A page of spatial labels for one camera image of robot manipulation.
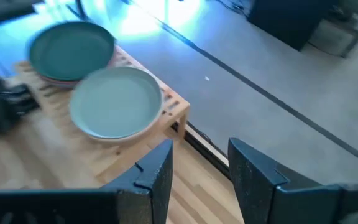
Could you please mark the salmon pink plate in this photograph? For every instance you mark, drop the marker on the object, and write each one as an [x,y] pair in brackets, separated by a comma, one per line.
[61,83]

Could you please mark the black aluminium table frame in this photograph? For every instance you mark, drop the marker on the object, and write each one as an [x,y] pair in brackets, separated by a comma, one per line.
[204,146]

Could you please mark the sage green plate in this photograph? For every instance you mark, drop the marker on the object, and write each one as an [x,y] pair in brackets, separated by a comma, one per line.
[115,102]

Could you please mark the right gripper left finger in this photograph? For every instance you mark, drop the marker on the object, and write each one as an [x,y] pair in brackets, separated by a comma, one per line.
[73,208]

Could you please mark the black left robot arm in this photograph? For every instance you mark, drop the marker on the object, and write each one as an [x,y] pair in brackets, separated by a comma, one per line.
[2,105]

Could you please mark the black monitor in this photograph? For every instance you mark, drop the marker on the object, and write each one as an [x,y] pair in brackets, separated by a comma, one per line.
[5,11]

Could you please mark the wooden slatted shelf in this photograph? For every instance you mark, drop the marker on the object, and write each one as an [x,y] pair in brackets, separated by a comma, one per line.
[174,107]

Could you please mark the black cabinet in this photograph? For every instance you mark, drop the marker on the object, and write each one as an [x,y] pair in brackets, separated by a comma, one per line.
[291,21]

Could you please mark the dark green plate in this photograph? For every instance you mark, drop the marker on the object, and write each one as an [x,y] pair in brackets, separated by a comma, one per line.
[71,49]

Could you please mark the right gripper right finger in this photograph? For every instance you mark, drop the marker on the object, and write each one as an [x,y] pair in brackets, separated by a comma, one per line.
[291,205]

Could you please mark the white floor scrap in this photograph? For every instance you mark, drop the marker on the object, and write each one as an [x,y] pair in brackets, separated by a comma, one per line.
[207,78]

